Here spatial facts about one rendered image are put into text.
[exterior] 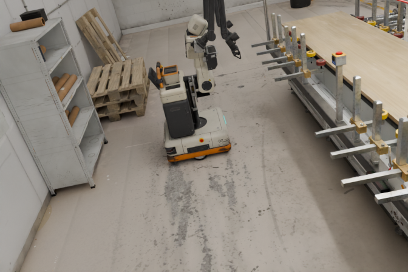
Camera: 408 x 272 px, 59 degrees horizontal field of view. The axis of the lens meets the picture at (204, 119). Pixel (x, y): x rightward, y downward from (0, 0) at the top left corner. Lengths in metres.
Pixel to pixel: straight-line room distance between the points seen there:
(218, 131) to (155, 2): 6.29
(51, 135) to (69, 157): 0.28
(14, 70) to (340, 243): 2.90
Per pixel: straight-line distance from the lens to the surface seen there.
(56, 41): 4.23
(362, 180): 2.02
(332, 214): 3.06
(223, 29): 3.30
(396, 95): 2.73
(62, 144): 3.67
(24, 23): 3.88
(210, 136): 3.70
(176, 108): 3.52
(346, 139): 2.62
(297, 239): 2.88
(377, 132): 2.28
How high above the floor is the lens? 2.13
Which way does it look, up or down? 28 degrees down
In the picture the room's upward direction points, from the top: 12 degrees counter-clockwise
